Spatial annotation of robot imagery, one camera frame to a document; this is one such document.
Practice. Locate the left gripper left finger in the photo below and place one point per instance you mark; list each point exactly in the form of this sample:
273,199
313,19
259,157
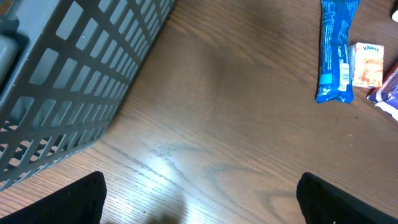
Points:
79,202

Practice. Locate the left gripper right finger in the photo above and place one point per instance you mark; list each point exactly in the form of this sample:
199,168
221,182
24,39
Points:
321,202

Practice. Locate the pink purple liners pack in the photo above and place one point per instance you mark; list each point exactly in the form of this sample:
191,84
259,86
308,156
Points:
385,97

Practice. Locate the blue Oreo cookie pack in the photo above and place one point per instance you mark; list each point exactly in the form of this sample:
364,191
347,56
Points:
335,81

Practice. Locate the small orange box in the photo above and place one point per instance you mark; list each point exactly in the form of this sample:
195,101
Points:
366,65

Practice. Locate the grey plastic mesh basket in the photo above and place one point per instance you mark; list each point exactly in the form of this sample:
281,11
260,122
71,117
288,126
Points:
65,68

